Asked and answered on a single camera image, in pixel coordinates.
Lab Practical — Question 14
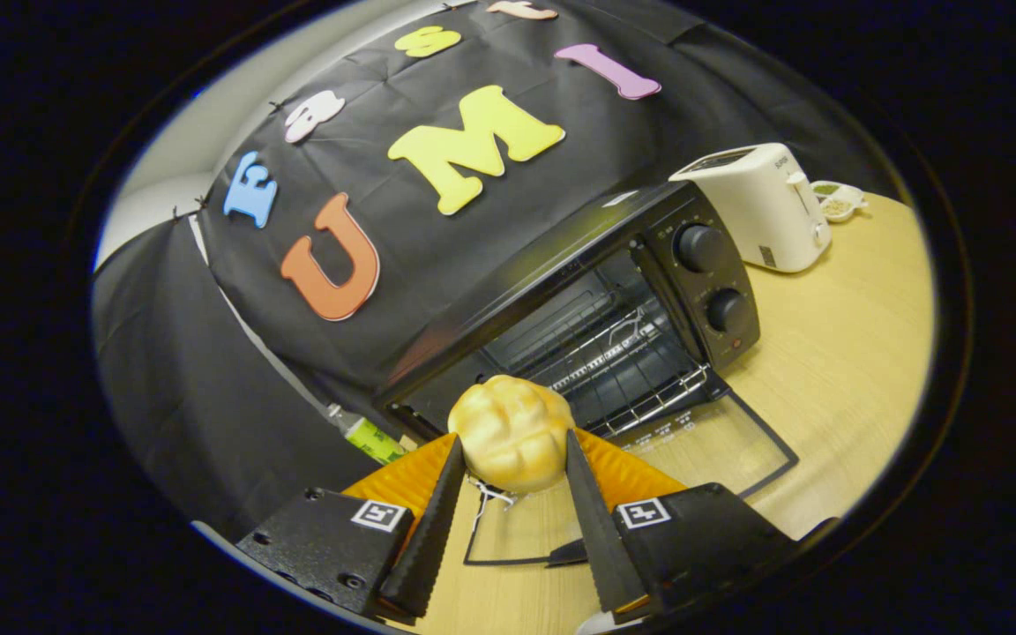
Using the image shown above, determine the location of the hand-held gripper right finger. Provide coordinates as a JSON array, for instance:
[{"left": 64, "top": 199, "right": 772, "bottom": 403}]
[{"left": 565, "top": 428, "right": 835, "bottom": 618}]

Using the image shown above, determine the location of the white divided snack dish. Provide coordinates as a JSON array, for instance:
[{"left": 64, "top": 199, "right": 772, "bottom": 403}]
[{"left": 811, "top": 180, "right": 869, "bottom": 223}]

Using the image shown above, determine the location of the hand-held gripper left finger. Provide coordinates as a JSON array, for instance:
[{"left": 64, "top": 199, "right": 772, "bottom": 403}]
[{"left": 236, "top": 432, "right": 467, "bottom": 623}]

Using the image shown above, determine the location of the white plate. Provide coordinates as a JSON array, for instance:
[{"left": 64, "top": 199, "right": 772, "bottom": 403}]
[{"left": 574, "top": 609, "right": 628, "bottom": 635}]

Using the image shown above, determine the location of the white slot toaster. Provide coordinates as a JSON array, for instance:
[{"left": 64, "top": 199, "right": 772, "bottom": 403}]
[{"left": 669, "top": 143, "right": 833, "bottom": 273}]

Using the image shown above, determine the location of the green label plastic bottle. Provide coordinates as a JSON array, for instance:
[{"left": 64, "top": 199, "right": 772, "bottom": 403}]
[{"left": 327, "top": 404, "right": 407, "bottom": 466}]

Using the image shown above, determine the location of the black toaster oven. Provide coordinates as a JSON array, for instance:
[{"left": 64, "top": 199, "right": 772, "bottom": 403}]
[{"left": 374, "top": 181, "right": 800, "bottom": 567}]

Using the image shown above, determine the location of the golden bread bun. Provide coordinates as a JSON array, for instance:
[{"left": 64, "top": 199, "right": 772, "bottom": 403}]
[{"left": 447, "top": 375, "right": 576, "bottom": 493}]

